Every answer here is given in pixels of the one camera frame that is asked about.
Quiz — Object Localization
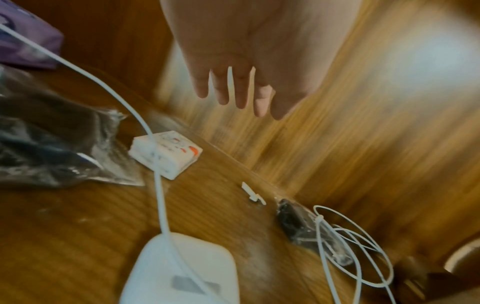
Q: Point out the person's left hand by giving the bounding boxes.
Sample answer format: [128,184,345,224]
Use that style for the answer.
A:
[159,0,365,121]

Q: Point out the white red-print box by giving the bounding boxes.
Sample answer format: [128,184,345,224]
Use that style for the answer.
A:
[128,130,205,181]

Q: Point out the small white ribbon cross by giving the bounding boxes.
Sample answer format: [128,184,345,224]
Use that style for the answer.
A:
[241,181,267,206]

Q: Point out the clear bag with dark contents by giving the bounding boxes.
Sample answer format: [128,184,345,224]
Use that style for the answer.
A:
[275,198,355,266]

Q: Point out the large crinkled bag black contents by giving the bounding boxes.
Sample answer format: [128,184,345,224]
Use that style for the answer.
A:
[0,64,146,189]

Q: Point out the purple tissue pack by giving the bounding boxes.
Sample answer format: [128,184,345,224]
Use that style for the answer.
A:
[0,0,65,70]

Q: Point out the white oval object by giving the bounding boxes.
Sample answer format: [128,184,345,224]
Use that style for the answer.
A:
[118,232,241,304]

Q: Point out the thin white charger cable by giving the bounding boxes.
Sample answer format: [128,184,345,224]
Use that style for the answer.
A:
[0,23,223,297]

